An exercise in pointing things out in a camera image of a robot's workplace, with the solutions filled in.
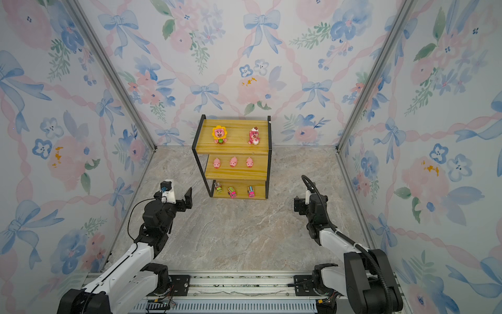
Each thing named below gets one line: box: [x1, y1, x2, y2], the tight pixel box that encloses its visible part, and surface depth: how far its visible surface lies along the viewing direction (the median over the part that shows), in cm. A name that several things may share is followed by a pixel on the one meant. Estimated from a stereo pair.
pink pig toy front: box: [229, 156, 238, 168], surface depth 90 cm
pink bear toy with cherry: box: [248, 126, 261, 146], surface depth 73 cm
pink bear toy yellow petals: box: [211, 124, 228, 145], surface depth 74 cm
